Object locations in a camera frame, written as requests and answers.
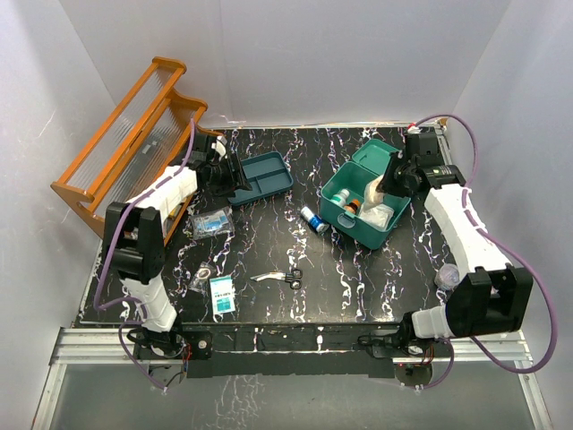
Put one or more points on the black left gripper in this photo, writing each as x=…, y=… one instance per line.
x=235, y=179

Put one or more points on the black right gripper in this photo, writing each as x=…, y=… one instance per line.
x=387, y=185

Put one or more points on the dark teal divided tray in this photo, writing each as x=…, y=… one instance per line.
x=267, y=175

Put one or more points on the cream gloves plastic bag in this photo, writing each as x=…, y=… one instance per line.
x=372, y=197

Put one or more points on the white gauze pad packet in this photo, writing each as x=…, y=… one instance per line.
x=378, y=216

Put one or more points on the amber bottle orange cap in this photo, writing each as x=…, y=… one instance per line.
x=353, y=206

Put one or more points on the white bottle green label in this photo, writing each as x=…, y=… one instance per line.
x=340, y=198

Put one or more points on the teal medicine kit box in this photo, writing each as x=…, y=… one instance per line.
x=369, y=162

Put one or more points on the alcohol wipes plastic bag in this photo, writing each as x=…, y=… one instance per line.
x=212, y=224

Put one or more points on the blue white bandage roll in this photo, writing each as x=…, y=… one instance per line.
x=317, y=224

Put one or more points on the small clear zip bag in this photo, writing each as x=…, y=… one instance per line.
x=201, y=278

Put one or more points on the teal white sachet packet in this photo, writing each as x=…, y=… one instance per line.
x=222, y=294

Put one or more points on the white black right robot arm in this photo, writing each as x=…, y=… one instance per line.
x=492, y=294

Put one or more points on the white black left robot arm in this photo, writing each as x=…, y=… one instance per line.
x=135, y=231

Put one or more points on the orange wooden shelf rack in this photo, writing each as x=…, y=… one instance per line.
x=145, y=131

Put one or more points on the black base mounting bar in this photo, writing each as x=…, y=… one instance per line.
x=282, y=350

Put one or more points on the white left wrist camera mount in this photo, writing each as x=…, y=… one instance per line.
x=220, y=146

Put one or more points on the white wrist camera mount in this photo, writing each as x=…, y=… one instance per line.
x=414, y=127
x=220, y=146

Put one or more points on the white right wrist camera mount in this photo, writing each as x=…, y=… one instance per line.
x=414, y=127

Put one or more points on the black handled scissors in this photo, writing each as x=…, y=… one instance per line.
x=293, y=278

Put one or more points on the aluminium frame rail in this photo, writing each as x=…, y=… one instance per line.
x=283, y=378

